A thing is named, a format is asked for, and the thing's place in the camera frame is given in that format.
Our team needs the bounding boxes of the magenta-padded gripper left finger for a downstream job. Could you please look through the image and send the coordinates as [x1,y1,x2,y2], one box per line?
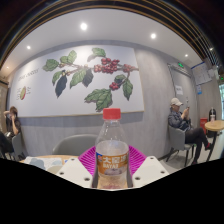
[55,145,100,190]

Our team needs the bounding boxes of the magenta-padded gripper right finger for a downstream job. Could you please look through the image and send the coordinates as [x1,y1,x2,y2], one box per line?
[127,145,170,189]

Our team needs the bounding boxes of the clear red-capped drink bottle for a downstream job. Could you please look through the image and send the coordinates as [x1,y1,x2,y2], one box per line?
[94,107,131,190]

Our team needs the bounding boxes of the grey upholstered chair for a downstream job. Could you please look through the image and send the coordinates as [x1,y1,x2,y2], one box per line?
[51,133,100,157]

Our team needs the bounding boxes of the white grey printed paper sheet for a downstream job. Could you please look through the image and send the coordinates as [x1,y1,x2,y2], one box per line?
[24,155,65,171]

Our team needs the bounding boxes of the grey chair with dark legs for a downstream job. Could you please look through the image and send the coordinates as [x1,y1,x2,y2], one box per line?
[165,124,197,165]
[11,132,30,161]

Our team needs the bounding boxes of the person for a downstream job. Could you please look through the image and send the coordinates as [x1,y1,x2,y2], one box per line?
[167,97,215,166]
[0,105,23,158]

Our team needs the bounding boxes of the red bin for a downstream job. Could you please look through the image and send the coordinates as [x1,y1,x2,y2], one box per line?
[199,117,209,135]

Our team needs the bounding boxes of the white notice board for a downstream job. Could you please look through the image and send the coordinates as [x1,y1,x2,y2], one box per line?
[191,61,213,86]

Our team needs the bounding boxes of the round ceiling lights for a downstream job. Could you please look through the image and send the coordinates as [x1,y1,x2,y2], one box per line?
[25,21,190,60]

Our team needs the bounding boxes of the coffee plant wall mural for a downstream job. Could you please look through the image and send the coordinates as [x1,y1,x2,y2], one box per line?
[7,44,146,119]

